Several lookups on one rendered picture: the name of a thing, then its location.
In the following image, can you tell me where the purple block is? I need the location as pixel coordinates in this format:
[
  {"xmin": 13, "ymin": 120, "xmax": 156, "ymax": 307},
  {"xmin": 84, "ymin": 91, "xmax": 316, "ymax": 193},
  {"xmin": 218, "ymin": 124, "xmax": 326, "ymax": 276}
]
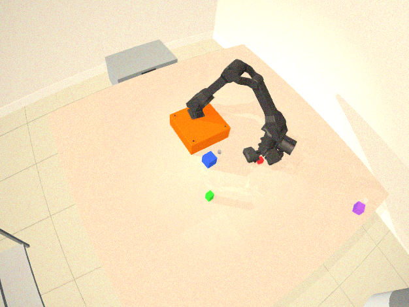
[{"xmin": 352, "ymin": 201, "xmax": 365, "ymax": 215}]

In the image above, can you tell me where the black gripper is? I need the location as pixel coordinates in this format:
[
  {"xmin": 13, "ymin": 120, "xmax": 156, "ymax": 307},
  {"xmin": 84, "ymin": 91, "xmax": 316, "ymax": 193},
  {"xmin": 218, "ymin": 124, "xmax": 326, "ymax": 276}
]
[{"xmin": 242, "ymin": 137, "xmax": 282, "ymax": 163}]

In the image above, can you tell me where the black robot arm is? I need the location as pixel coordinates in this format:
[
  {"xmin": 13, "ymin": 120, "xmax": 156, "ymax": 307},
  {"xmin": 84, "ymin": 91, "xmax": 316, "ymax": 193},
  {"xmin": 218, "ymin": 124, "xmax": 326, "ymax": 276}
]
[{"xmin": 186, "ymin": 59, "xmax": 297, "ymax": 165}]

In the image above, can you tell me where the blue block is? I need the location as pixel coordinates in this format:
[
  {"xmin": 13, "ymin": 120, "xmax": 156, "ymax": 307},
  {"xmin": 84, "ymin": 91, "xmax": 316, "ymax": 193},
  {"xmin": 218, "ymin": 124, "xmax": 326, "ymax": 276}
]
[{"xmin": 202, "ymin": 151, "xmax": 218, "ymax": 169}]

